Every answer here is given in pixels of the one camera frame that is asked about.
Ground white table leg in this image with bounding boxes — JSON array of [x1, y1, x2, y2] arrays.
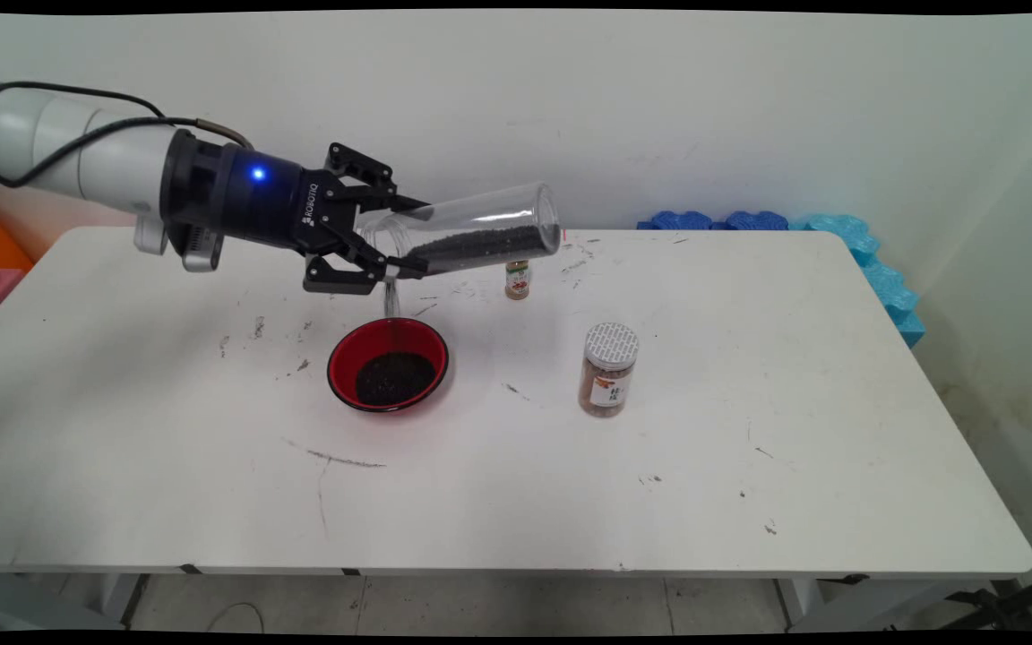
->
[[776, 578, 826, 630], [95, 573, 151, 630]]

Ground black camera cable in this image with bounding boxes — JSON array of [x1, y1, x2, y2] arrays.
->
[[0, 81, 168, 122]]

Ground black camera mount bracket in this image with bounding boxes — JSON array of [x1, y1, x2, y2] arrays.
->
[[162, 215, 203, 262]]

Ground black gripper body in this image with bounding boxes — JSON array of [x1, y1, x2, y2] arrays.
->
[[160, 128, 353, 258]]

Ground black stand bars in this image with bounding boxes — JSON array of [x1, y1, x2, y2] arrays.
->
[[937, 569, 1032, 632]]

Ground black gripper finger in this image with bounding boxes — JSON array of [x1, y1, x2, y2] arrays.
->
[[303, 228, 432, 297], [325, 142, 434, 220]]

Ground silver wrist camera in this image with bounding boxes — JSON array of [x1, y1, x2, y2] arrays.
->
[[177, 222, 227, 273]]

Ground clear plastic jar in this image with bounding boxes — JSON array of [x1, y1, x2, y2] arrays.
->
[[357, 182, 563, 280]]

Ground cinnamon jar white printed lid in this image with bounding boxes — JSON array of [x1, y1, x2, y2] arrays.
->
[[578, 322, 641, 418]]

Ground light blue foam mat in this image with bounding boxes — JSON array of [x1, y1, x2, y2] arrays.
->
[[794, 213, 927, 348]]

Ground red bowl black rim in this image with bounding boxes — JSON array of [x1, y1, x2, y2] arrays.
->
[[326, 317, 451, 414]]

